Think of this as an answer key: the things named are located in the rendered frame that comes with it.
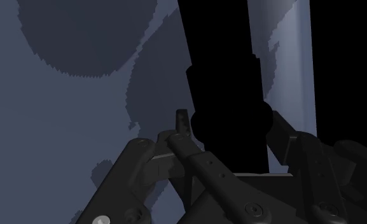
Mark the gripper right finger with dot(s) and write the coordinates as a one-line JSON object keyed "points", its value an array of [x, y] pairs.
{"points": [[313, 173]]}

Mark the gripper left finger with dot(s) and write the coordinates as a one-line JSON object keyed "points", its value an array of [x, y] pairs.
{"points": [[158, 161]]}

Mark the black tall cylindrical object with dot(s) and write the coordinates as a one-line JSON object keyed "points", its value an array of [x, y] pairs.
{"points": [[226, 93]]}

